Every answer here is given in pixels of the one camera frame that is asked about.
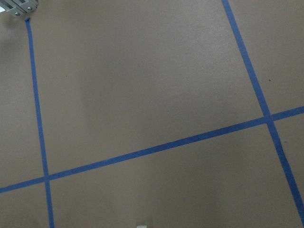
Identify aluminium frame post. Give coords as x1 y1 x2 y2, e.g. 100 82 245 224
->
0 0 39 17

